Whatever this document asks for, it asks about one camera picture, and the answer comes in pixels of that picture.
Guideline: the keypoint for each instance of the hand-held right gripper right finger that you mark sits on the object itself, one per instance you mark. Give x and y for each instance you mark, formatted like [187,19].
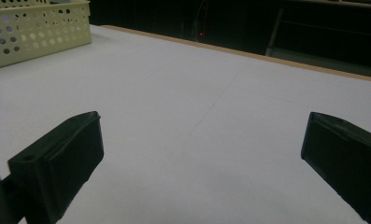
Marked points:
[345,155]

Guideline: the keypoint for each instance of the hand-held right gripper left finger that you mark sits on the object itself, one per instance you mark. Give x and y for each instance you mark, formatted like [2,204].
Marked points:
[64,155]

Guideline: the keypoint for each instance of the yellow perforated plastic basket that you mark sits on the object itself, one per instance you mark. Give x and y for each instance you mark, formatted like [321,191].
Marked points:
[39,34]

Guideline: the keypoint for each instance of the white table mat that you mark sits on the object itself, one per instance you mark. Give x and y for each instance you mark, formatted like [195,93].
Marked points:
[186,109]

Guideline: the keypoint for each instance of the white-legged background desk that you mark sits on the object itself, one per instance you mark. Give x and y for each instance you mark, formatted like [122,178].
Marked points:
[275,31]

